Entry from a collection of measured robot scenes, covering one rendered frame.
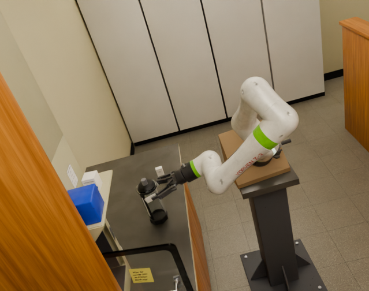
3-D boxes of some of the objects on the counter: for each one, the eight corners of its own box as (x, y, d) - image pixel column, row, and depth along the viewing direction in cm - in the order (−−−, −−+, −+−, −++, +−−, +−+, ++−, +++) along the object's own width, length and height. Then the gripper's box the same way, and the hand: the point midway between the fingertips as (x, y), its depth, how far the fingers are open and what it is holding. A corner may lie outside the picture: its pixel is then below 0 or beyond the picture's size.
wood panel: (29, 374, 142) (-314, 15, 70) (32, 366, 144) (-297, 12, 72) (149, 346, 138) (-81, -59, 67) (149, 339, 141) (-72, -59, 69)
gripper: (179, 157, 187) (142, 177, 192) (182, 182, 169) (141, 204, 173) (186, 167, 191) (149, 187, 195) (190, 193, 172) (149, 213, 177)
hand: (149, 193), depth 184 cm, fingers closed on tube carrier, 9 cm apart
